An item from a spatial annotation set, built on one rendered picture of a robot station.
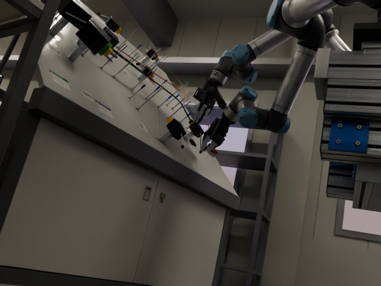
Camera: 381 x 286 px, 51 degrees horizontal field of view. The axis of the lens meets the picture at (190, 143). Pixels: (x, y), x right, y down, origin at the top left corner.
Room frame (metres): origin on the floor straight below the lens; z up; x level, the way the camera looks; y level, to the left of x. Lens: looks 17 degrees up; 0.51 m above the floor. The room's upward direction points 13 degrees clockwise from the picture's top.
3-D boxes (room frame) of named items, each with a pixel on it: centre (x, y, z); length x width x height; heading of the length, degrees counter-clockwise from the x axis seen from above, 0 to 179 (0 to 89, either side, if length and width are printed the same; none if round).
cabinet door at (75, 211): (1.28, 0.26, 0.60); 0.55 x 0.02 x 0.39; 143
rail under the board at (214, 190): (1.49, 0.08, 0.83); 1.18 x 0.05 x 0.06; 143
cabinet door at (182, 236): (1.72, -0.07, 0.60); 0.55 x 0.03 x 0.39; 143
